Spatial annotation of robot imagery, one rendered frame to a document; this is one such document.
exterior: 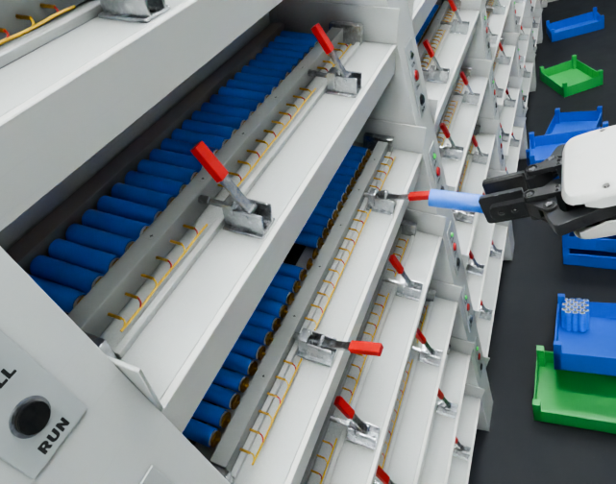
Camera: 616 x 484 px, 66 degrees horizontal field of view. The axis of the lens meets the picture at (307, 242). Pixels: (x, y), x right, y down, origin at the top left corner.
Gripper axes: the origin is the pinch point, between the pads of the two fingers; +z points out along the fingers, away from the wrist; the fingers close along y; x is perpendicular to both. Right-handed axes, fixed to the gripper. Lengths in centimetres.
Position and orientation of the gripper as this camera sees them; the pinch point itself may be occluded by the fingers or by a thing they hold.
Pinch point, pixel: (506, 197)
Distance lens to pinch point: 49.1
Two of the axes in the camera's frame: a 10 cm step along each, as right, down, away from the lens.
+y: 3.7, -6.7, 6.4
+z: -7.8, 1.6, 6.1
